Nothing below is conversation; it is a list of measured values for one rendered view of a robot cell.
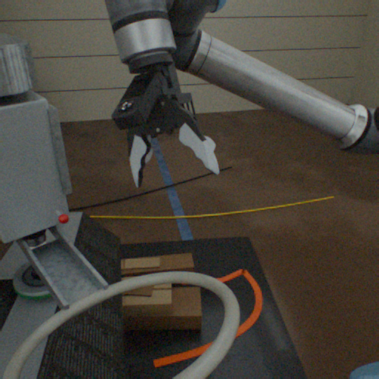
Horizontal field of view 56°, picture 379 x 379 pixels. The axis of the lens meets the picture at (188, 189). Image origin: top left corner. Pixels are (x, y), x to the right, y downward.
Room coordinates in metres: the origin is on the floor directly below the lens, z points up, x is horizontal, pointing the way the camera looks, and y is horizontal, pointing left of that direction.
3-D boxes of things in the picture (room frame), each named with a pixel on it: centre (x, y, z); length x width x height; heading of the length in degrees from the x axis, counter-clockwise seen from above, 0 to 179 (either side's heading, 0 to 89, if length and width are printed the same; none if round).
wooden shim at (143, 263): (2.00, 0.34, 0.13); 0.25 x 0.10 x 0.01; 94
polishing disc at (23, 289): (1.02, 0.55, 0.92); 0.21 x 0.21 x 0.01
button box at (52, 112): (1.04, 0.42, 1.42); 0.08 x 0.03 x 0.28; 39
